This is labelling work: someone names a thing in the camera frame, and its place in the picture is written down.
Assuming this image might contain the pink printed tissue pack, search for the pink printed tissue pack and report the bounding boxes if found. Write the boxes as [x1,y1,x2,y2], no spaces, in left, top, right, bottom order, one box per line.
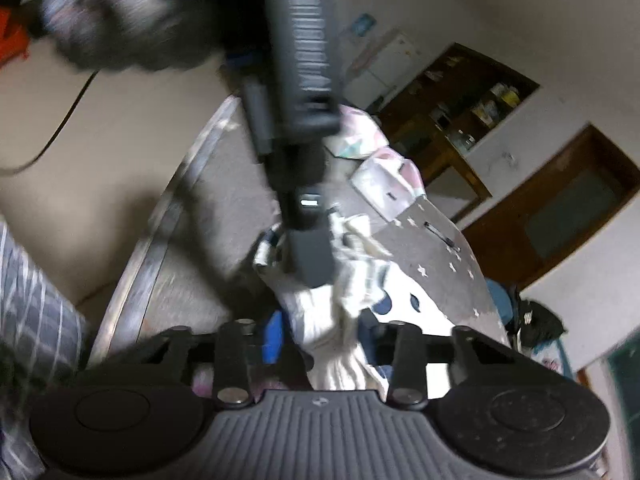
[325,107,390,161]

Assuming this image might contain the white polka-dot garment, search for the white polka-dot garment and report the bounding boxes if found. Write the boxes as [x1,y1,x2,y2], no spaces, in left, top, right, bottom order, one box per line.
[252,212,453,393]

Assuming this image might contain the white refrigerator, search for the white refrigerator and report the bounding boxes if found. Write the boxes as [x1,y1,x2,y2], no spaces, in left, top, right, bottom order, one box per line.
[340,30,418,108]

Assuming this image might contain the dark wall shelf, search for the dark wall shelf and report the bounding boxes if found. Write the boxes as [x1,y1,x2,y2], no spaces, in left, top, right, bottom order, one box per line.
[377,42,541,171]

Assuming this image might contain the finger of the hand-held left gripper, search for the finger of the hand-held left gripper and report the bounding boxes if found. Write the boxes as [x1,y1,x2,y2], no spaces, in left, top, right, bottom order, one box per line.
[289,230,335,288]

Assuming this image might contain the blue sofa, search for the blue sofa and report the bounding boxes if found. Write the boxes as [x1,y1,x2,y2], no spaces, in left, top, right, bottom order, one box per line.
[485,280,516,331]

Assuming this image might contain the brown wooden side table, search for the brown wooden side table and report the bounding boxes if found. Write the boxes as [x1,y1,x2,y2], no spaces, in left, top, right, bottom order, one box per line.
[395,125,493,211]

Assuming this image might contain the white tissue box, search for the white tissue box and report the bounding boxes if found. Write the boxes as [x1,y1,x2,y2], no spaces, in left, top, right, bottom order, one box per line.
[350,147,426,221]

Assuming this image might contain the green-framed window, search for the green-framed window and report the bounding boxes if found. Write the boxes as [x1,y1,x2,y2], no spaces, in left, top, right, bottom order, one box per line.
[605,330,640,426]

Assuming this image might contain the person's plaid clothing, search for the person's plaid clothing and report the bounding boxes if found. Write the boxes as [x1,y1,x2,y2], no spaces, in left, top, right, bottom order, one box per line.
[0,215,93,480]

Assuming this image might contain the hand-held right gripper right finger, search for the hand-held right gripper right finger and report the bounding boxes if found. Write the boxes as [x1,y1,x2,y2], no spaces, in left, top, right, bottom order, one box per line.
[361,310,506,408]

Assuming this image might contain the grey star-print tablecloth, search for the grey star-print tablecloth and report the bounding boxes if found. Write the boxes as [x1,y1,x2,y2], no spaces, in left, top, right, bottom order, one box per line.
[87,95,511,401]

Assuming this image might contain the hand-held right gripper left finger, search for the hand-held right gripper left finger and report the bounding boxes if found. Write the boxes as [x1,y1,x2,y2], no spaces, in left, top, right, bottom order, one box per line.
[150,312,287,407]

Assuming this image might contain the brown wooden door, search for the brown wooden door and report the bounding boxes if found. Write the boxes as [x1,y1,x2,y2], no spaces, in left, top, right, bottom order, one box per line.
[460,125,640,291]

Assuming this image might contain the person's left hand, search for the person's left hand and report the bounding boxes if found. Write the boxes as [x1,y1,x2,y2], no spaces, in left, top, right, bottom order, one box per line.
[22,0,221,73]

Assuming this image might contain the black cable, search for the black cable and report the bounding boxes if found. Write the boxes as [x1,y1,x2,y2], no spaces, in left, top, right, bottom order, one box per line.
[0,67,101,177]

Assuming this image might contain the black pen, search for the black pen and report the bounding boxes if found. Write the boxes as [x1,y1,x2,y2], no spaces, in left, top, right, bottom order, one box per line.
[424,221,462,253]

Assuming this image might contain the black jacket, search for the black jacket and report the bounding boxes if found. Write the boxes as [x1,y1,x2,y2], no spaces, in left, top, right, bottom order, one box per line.
[510,285,568,356]

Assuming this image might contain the orange object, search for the orange object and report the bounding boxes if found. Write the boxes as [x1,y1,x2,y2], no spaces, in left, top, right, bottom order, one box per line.
[0,7,31,66]

